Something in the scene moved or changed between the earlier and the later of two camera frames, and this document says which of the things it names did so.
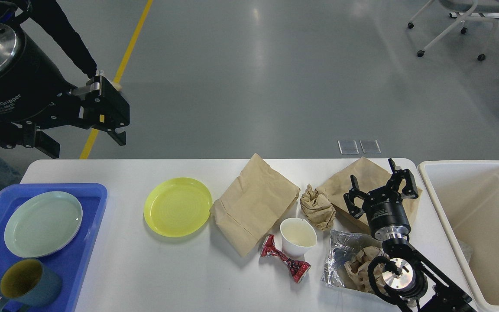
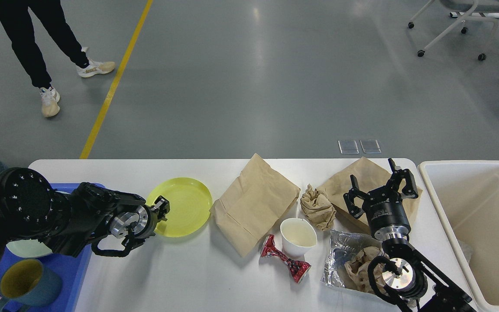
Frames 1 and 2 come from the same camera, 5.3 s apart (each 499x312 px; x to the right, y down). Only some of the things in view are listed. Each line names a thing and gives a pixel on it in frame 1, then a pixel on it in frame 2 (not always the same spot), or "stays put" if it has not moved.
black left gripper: x=13 y=80 → x=141 y=222
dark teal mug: x=29 y=282 stays put
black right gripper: x=385 y=209 stays put
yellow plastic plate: x=177 y=207 stays put
